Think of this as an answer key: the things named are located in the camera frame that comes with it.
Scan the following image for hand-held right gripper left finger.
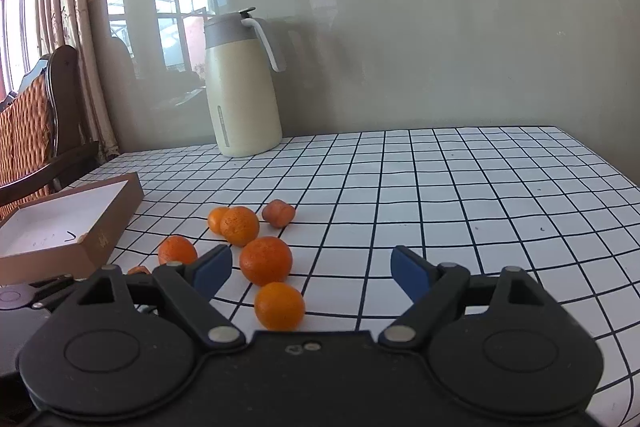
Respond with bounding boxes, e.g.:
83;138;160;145
75;245;247;351

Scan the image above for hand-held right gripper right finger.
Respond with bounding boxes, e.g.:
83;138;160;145
378;245;552;351

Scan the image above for large mandarin orange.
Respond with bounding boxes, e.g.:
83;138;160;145
239;236;294;287

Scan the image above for brown cardboard box white inside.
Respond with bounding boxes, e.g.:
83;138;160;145
0;172;145;281

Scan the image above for black grid white tablecloth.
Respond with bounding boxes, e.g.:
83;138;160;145
65;126;640;427

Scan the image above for cream and grey thermos jug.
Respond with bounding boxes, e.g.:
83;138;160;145
203;7;287;158

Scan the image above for wooden sofa with woven back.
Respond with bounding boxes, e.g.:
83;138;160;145
0;44;101;222

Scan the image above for beige patterned curtain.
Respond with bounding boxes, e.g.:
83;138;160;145
36;0;121;158

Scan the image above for red framed window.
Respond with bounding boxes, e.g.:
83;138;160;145
0;0;42;94

